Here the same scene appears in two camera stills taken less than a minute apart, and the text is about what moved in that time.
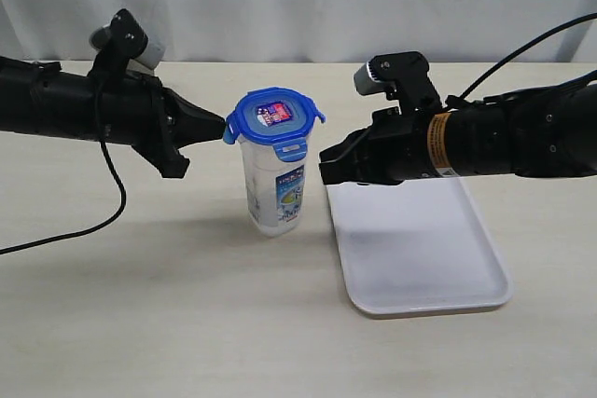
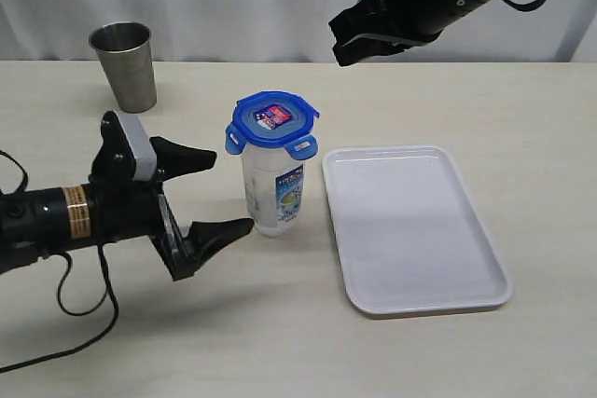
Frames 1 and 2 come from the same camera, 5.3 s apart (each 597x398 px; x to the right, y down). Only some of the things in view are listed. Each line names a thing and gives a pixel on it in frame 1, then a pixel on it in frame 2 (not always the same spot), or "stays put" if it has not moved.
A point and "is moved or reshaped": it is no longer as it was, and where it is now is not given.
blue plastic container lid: [284, 116] is moved or reshaped
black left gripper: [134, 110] to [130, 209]
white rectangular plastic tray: [415, 248] stays put
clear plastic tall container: [275, 188] stays put
